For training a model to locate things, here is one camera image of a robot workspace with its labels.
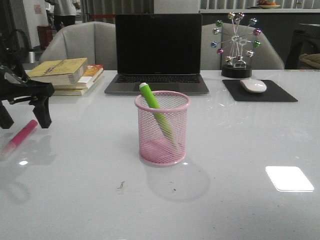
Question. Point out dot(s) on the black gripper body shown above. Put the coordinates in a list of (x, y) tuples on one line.
[(14, 81)]

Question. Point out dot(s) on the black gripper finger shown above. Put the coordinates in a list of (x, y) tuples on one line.
[(6, 120), (41, 110)]

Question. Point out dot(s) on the pink highlighter pen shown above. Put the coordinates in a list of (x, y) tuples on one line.
[(18, 139)]

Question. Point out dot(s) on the pink mesh pen holder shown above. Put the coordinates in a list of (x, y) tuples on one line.
[(162, 131)]

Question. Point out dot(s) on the pale bottom book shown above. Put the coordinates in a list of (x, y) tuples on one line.
[(76, 92)]

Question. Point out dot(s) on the yellow top book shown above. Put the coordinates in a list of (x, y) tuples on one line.
[(59, 72)]

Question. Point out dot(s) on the red trash bin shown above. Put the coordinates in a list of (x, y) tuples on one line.
[(45, 36)]

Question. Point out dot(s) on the orange white middle book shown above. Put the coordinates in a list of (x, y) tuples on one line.
[(90, 76)]

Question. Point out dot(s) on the grey left armchair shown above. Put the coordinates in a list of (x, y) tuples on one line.
[(93, 40)]

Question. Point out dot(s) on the grey armchair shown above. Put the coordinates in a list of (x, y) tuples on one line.
[(93, 40), (258, 51)]

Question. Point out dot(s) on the person in white shirt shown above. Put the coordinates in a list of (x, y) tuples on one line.
[(64, 12)]

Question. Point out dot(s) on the grey laptop black screen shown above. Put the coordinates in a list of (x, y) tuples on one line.
[(162, 50)]

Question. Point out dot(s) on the grey right armchair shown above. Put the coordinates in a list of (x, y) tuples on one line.
[(258, 51)]

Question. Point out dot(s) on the ferris wheel desk ornament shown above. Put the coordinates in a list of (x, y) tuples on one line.
[(235, 64)]

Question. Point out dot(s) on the white computer mouse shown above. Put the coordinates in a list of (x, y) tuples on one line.
[(253, 85)]

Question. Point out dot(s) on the black mouse pad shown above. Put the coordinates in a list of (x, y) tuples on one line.
[(273, 93)]

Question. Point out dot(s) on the fruit bowl on counter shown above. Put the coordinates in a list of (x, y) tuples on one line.
[(267, 4)]

